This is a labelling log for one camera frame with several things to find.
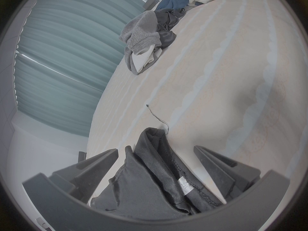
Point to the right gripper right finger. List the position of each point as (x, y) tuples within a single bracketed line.
[(217, 177)]

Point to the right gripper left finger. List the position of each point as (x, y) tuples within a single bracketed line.
[(95, 174)]

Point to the black T-shirt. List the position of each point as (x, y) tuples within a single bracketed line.
[(149, 182)]

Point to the bed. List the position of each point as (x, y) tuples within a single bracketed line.
[(228, 80)]

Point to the pile of clothes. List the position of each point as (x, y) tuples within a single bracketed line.
[(144, 32)]

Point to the black chest of drawers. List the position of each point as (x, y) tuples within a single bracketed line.
[(82, 156)]

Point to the blue-green curtain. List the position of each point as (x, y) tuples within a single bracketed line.
[(60, 100), (84, 28)]

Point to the grey bedside table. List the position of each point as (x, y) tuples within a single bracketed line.
[(151, 3)]

